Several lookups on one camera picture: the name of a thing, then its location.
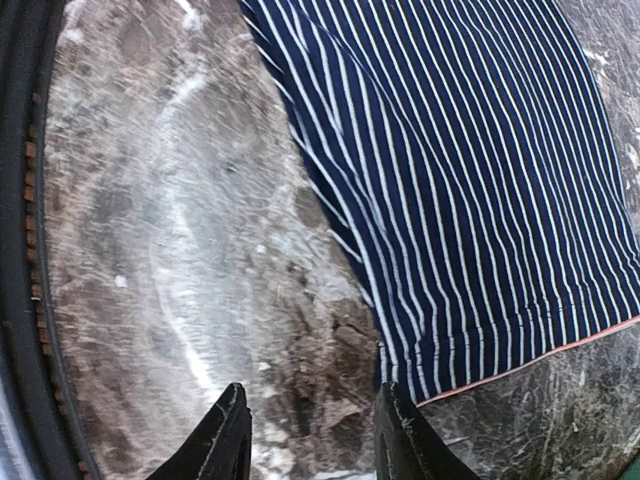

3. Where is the green divided organizer tray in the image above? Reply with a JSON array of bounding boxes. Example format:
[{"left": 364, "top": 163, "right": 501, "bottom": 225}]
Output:
[{"left": 618, "top": 457, "right": 640, "bottom": 480}]

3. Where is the black front rail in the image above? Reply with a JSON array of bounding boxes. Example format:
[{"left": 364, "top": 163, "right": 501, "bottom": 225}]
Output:
[{"left": 1, "top": 1, "right": 101, "bottom": 479}]

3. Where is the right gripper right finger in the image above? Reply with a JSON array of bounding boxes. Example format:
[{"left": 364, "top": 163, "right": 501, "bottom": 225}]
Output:
[{"left": 374, "top": 383, "right": 478, "bottom": 480}]

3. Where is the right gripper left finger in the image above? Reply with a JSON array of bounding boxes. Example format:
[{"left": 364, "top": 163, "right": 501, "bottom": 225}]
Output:
[{"left": 148, "top": 382, "right": 252, "bottom": 480}]

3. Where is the navy striped underwear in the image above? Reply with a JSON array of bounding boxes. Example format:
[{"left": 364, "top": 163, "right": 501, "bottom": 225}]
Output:
[{"left": 240, "top": 1, "right": 639, "bottom": 404}]

